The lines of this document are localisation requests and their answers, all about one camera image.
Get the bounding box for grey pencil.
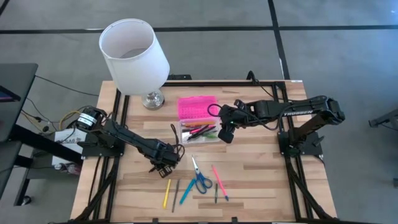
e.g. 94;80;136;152
172;179;180;213

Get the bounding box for pink highlighter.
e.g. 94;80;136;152
190;126;216;134

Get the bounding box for black desk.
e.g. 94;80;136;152
0;63;83;206

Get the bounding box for blue clip-on pen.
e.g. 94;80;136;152
179;178;197;205

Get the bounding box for orange pencil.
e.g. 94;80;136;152
182;120;216;126

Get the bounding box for blue handled scissors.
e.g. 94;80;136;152
190;154;213;195

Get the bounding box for white shade silver table lamp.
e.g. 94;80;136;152
98;18;170;110

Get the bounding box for clear box with pink lid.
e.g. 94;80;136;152
177;95;222;146

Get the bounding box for yellow cable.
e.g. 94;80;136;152
58;110;82;128

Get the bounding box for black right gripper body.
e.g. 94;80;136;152
217;104;248;144

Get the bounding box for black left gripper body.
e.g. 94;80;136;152
148;143;181;169

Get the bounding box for grey metal stand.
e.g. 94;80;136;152
368;108;398;128

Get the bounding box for thin black floor cable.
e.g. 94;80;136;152
34;75;100;96

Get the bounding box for white cardboard box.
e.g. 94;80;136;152
51;126;91;166

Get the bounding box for yellow highlighter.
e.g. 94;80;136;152
163;179;172;209

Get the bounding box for black power strip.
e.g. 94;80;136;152
167;73;193;81

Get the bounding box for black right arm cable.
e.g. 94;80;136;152
207;70;289;131

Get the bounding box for dark tablet screen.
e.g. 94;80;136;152
0;86;22;103

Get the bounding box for thick black marker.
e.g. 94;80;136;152
187;132;209;141

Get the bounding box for black pen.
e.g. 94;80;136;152
186;124;211;141

